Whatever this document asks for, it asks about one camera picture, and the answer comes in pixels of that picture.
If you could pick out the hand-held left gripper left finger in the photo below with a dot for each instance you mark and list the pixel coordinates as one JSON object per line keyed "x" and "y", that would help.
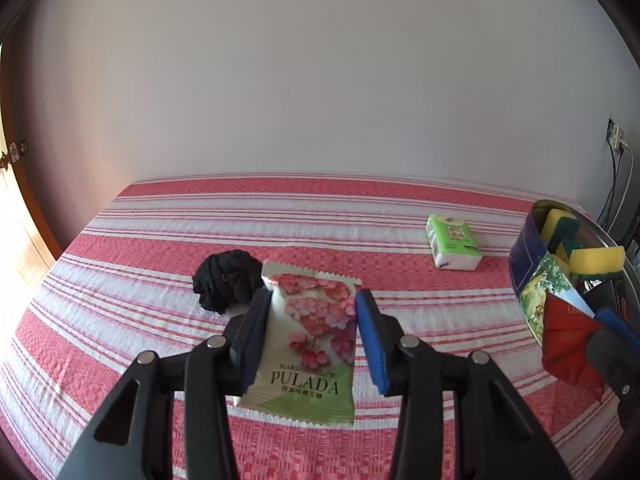
{"x": 252, "y": 345}

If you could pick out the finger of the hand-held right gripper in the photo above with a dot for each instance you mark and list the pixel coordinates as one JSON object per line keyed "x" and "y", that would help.
{"x": 620, "y": 327}
{"x": 615, "y": 360}

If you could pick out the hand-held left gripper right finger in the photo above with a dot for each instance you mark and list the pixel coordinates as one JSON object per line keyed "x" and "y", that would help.
{"x": 370, "y": 345}

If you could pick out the red snack packet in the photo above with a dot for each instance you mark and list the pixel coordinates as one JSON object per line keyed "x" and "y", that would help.
{"x": 565, "y": 345}

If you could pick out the pink floral snack packet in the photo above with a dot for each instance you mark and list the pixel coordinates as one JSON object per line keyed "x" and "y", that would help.
{"x": 310, "y": 320}

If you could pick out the round metal tin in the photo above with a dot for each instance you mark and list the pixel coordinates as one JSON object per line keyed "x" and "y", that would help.
{"x": 525, "y": 260}

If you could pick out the yellow green sponge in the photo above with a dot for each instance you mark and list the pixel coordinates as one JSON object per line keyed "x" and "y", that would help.
{"x": 555, "y": 220}
{"x": 561, "y": 255}
{"x": 597, "y": 260}

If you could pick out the black crumpled cloth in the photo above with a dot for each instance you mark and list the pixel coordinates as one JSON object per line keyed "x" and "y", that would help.
{"x": 220, "y": 280}

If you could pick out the red striped tablecloth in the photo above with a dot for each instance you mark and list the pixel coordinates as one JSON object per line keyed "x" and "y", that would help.
{"x": 150, "y": 260}

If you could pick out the green tissue pack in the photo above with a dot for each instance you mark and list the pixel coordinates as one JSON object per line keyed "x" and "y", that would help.
{"x": 452, "y": 240}

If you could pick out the wooden door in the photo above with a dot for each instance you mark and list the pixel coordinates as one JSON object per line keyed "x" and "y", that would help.
{"x": 20, "y": 200}

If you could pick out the white wall socket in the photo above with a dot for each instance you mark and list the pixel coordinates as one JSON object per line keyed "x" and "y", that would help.
{"x": 620, "y": 137}

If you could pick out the grey wall socket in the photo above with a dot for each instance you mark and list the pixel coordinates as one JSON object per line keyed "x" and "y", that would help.
{"x": 611, "y": 130}

